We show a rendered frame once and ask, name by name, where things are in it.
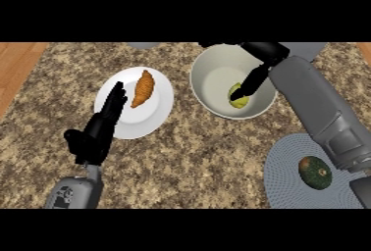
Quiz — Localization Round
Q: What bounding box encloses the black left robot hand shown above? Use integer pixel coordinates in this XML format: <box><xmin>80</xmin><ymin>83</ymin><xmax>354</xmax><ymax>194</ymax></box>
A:
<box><xmin>63</xmin><ymin>80</ymin><xmax>131</xmax><ymax>167</ymax></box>

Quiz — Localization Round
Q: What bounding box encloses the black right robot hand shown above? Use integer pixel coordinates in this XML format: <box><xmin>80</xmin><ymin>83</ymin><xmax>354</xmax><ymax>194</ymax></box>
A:
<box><xmin>197</xmin><ymin>41</ymin><xmax>293</xmax><ymax>102</ymax></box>

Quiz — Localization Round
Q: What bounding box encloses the white bowl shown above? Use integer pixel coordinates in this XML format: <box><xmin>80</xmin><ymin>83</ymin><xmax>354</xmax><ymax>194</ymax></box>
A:
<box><xmin>188</xmin><ymin>43</ymin><xmax>279</xmax><ymax>121</ymax></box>

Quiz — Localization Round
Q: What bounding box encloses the yellow-green lemon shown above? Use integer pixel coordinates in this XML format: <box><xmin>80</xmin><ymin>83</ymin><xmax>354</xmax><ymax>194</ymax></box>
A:
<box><xmin>227</xmin><ymin>81</ymin><xmax>253</xmax><ymax>110</ymax></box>

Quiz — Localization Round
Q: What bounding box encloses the grey round placemat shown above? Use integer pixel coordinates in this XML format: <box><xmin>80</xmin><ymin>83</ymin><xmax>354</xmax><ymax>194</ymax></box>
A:
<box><xmin>262</xmin><ymin>132</ymin><xmax>370</xmax><ymax>210</ymax></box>

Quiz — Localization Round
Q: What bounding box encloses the white plate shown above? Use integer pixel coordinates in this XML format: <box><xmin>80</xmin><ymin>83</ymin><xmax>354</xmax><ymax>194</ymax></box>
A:
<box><xmin>94</xmin><ymin>66</ymin><xmax>177</xmax><ymax>140</ymax></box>

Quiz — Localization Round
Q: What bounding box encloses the pale grey rounded object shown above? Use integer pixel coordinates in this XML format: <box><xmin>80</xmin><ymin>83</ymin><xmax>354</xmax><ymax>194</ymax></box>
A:
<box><xmin>283</xmin><ymin>41</ymin><xmax>330</xmax><ymax>64</ymax></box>

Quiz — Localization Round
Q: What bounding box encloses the brown croissant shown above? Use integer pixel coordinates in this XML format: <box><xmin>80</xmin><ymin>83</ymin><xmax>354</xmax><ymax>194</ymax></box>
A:
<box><xmin>129</xmin><ymin>69</ymin><xmax>157</xmax><ymax>109</ymax></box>

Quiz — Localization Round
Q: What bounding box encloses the dark green avocado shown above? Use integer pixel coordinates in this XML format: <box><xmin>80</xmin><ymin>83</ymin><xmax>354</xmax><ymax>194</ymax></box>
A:
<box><xmin>298</xmin><ymin>155</ymin><xmax>335</xmax><ymax>190</ymax></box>

